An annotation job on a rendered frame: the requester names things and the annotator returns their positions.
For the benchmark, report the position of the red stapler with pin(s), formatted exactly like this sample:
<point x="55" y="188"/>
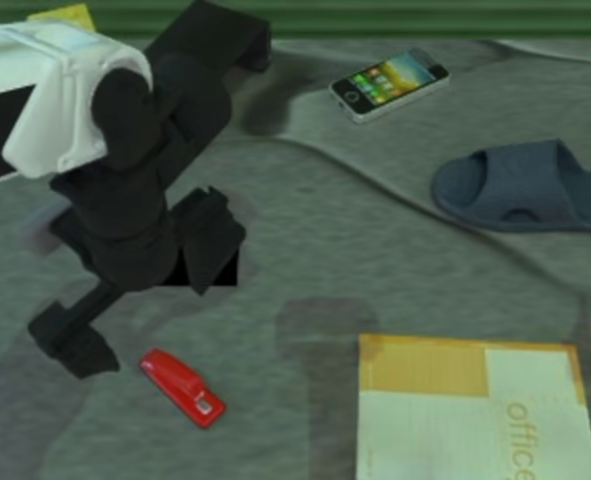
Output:
<point x="180" y="387"/>

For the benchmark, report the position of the yellow and white office book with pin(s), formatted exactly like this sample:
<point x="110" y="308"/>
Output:
<point x="470" y="415"/>

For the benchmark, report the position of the grey cloth table cover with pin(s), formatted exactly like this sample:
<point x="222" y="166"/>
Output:
<point x="325" y="240"/>

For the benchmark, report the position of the blue rubber slipper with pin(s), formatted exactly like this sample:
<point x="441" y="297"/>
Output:
<point x="515" y="187"/>

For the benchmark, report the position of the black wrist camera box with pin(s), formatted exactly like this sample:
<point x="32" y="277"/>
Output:
<point x="210" y="235"/>

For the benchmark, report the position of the smartphone with lit colourful screen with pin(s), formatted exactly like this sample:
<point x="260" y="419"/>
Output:
<point x="387" y="85"/>

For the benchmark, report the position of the yellow sponge block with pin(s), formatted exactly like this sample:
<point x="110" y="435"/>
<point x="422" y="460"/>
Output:
<point x="67" y="15"/>

